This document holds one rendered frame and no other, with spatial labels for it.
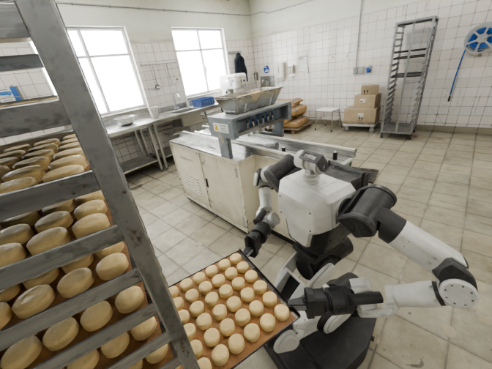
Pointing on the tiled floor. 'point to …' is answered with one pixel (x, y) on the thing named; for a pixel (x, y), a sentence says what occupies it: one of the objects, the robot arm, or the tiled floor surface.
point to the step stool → (329, 116)
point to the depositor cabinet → (219, 181)
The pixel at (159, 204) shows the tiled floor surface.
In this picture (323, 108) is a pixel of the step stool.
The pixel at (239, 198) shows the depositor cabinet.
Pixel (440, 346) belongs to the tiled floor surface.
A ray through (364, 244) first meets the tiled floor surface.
